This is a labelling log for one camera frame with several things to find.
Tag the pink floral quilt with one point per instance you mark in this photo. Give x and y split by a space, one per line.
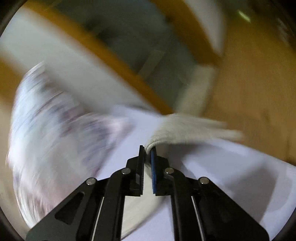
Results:
55 144

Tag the wooden framed wall niche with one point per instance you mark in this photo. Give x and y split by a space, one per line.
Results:
140 53

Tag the white bed sheet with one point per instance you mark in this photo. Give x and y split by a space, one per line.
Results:
262 185

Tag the beige knit sweater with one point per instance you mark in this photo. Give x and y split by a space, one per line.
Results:
186 129

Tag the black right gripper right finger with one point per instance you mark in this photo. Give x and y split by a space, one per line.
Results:
200 209

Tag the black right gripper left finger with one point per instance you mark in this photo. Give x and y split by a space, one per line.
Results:
94 210

